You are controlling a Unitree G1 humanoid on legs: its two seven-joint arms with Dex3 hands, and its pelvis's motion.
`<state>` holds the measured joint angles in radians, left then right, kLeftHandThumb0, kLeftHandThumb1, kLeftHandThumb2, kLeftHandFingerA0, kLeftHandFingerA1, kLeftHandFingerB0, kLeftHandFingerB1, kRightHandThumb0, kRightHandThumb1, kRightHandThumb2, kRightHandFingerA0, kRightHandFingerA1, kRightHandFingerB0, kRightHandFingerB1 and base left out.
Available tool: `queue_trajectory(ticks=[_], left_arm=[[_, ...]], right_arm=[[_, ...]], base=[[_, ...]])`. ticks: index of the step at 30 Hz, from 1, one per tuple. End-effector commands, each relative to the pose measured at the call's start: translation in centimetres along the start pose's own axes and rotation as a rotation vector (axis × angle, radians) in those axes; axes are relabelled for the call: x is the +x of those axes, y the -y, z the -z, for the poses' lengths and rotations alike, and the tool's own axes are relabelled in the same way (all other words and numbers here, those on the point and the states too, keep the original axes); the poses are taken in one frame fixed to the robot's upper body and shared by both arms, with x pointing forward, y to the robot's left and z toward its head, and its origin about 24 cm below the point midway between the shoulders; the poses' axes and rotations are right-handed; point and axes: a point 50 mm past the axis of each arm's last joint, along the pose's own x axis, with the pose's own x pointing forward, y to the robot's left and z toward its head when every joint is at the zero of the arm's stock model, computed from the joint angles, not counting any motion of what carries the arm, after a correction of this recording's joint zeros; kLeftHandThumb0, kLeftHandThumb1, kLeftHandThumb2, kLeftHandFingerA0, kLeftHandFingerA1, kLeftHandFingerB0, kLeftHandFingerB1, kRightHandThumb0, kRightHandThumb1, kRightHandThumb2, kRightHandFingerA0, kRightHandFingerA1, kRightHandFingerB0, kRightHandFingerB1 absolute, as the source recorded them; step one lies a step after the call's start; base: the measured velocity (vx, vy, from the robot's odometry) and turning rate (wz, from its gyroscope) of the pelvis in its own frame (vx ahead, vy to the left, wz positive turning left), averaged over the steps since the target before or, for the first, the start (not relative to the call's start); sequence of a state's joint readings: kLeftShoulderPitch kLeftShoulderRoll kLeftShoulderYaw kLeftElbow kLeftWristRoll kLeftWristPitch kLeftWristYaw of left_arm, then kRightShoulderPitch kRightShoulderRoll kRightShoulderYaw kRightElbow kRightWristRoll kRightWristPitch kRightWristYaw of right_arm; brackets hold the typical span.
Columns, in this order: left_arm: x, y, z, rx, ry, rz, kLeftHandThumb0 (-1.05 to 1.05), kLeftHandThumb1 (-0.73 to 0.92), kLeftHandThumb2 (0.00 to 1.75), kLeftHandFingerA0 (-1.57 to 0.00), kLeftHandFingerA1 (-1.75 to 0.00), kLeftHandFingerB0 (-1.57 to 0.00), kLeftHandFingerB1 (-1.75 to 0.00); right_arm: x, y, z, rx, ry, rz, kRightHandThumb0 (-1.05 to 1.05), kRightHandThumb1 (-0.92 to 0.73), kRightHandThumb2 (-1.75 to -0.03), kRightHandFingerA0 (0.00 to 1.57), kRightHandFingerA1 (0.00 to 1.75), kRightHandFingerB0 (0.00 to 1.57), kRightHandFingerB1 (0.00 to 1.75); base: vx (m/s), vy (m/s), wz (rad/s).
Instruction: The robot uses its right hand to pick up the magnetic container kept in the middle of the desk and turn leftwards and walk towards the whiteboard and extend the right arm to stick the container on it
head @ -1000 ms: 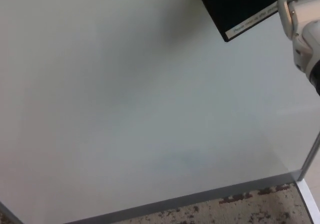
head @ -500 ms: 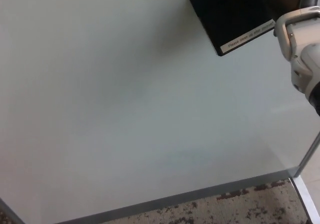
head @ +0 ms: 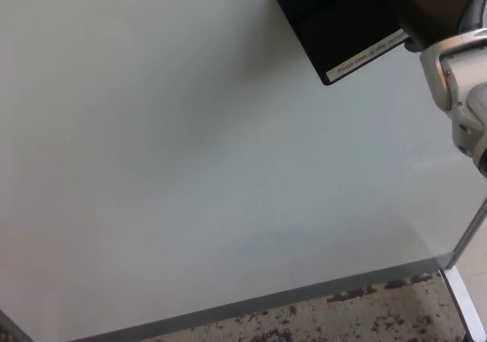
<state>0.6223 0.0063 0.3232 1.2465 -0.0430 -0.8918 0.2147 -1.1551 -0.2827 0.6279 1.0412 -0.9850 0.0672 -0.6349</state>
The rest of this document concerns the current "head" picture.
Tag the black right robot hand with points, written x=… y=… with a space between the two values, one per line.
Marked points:
x=430 y=10

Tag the black magnetic container white label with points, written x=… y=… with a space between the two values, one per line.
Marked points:
x=335 y=26

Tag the whiteboard with silver frame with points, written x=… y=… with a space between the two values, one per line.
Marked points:
x=190 y=147

